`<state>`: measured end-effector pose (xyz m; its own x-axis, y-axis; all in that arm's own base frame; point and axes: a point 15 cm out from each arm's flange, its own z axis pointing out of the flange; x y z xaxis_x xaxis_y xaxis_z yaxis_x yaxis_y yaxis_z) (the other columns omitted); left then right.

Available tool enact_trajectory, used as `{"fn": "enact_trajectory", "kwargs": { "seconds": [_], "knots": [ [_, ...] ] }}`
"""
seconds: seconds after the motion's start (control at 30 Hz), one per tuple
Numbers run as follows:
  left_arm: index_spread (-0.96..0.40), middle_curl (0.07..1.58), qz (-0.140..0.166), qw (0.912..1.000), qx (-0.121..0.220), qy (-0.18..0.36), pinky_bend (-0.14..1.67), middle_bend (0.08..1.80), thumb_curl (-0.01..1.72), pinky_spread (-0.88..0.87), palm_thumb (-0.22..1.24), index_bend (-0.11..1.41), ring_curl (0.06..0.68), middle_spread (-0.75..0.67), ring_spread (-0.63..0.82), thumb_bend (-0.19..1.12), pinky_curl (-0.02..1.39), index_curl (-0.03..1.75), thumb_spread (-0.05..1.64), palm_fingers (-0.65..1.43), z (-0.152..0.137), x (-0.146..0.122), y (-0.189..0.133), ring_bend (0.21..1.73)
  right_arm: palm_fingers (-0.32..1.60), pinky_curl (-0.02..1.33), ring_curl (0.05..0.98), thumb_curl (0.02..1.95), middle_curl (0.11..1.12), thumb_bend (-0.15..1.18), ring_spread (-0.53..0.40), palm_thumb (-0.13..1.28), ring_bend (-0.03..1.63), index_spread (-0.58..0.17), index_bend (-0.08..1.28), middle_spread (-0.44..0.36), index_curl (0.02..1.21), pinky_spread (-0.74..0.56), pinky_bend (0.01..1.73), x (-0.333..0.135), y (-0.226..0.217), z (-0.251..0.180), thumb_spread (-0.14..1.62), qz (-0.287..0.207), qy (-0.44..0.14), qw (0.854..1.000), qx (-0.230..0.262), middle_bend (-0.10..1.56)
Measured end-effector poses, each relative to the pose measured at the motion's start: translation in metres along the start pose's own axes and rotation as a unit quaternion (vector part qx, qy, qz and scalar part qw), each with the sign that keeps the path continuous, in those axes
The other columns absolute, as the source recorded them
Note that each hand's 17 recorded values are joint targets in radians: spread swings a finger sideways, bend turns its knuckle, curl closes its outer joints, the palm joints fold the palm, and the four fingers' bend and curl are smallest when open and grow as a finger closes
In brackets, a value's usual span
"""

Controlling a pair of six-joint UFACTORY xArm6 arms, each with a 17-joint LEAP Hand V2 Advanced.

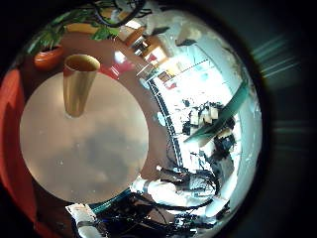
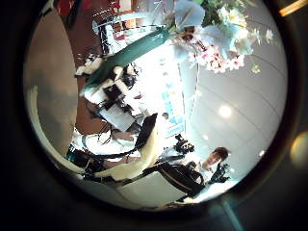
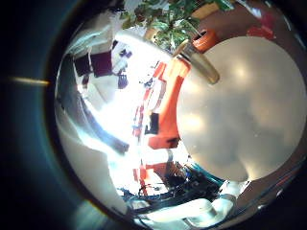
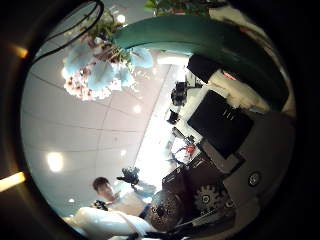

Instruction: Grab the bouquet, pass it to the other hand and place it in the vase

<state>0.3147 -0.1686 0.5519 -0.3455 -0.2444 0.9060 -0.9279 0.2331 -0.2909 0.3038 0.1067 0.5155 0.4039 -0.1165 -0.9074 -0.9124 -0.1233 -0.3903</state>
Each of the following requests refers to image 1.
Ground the gold metal cone vase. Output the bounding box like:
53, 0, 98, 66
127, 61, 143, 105
62, 54, 101, 119

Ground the teal table base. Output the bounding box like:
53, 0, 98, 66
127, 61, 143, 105
88, 187, 134, 214

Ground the orange round plant pot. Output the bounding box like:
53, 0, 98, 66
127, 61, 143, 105
33, 45, 65, 71

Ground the green leafy potted plant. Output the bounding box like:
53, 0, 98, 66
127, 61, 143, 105
26, 6, 122, 56

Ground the orange sofa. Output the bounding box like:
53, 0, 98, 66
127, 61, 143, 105
0, 68, 38, 229

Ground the black looped cable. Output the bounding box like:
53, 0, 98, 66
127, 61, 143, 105
92, 0, 147, 29

